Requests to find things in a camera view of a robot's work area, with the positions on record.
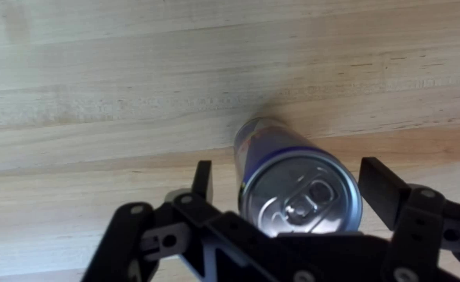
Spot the blue silver energy drink can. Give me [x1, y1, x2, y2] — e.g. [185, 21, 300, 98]
[233, 116, 365, 240]

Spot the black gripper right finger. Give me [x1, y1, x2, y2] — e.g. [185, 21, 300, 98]
[358, 156, 460, 282]

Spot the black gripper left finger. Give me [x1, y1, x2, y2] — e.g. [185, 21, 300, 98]
[81, 160, 227, 282]

